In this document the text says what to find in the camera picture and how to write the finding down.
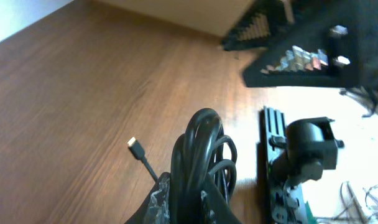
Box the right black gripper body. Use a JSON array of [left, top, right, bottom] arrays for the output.
[[289, 0, 378, 90]]

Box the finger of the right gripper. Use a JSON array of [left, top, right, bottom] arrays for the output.
[[242, 23, 362, 88], [221, 0, 295, 51]]

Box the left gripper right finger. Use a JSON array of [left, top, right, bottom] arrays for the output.
[[200, 175, 241, 224]]

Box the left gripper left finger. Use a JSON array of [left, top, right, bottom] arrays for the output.
[[126, 172, 170, 224]]

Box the thick black HDMI cable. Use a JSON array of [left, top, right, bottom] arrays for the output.
[[169, 108, 238, 224]]

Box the thin black USB cable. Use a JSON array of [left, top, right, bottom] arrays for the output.
[[127, 136, 232, 206]]

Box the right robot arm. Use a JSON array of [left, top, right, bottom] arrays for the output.
[[221, 0, 378, 223]]

